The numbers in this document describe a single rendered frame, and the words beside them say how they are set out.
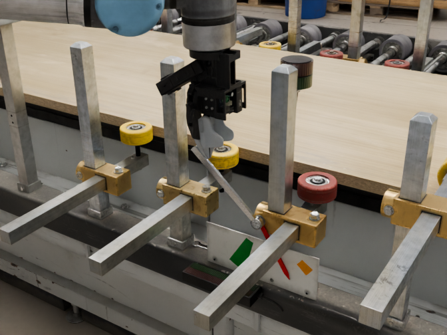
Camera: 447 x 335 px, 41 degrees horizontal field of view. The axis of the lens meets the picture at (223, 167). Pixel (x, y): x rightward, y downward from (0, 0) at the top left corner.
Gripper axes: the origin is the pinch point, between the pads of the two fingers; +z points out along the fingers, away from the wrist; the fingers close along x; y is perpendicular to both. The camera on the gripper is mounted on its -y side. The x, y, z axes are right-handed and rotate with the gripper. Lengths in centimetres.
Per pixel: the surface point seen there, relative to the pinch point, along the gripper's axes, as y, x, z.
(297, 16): -38, 115, 1
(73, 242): -51, 8, 42
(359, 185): 22.5, 22.7, 12.1
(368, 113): 11, 58, 10
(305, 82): 15.1, 11.1, -12.4
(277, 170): 12.4, 5.9, 3.7
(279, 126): 12.5, 6.0, -5.2
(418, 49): 7, 115, 8
